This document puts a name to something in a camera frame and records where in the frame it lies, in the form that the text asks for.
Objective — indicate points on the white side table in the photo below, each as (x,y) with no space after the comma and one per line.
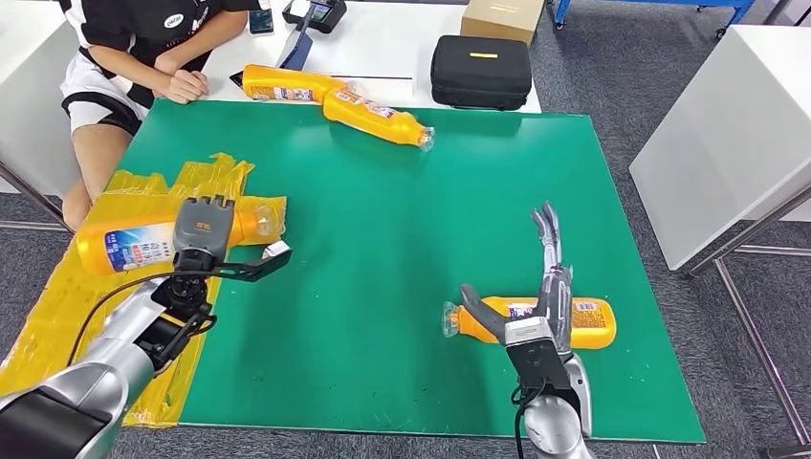
(32,76)
(728,126)

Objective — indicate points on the person's right forearm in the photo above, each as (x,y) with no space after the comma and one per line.
(133,66)

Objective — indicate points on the black handheld controller with screen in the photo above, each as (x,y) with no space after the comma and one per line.
(326,18)

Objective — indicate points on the brown cardboard box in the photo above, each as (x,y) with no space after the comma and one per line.
(502,21)

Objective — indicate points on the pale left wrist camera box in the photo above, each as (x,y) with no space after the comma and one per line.
(253,269)

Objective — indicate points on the orange detergent bottle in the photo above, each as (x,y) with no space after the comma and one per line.
(602,323)
(89,253)
(380,123)
(272,79)

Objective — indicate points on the yellow tape sheet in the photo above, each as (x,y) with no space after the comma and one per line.
(203,177)

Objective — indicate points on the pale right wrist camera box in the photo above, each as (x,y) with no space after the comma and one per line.
(538,361)

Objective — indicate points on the tablet in blue case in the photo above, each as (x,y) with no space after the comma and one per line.
(298,54)

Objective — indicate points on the blue metal rack frame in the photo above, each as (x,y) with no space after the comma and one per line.
(738,5)

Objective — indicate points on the smartphone with lit screen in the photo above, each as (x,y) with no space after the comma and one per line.
(236,78)

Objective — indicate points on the person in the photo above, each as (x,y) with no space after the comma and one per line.
(146,25)

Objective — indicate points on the green table mat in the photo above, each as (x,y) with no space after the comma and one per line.
(380,253)

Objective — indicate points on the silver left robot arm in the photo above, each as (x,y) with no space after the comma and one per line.
(108,374)

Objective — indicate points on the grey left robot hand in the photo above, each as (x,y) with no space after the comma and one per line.
(203,225)

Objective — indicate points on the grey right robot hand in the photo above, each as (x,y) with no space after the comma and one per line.
(556,291)

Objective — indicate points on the person's left forearm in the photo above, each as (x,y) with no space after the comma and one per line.
(209,39)

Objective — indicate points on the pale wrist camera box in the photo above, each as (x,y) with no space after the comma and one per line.
(538,361)
(253,269)

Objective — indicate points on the person's right hand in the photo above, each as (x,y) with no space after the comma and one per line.
(184,87)

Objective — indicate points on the black zip carrying case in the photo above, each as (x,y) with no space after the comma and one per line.
(481,75)

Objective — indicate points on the black smartphone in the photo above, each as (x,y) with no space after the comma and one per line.
(261,21)

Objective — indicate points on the white folded paper card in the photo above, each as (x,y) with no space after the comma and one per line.
(393,94)

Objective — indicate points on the metal table leg frame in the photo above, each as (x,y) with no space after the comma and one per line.
(28,190)
(759,353)

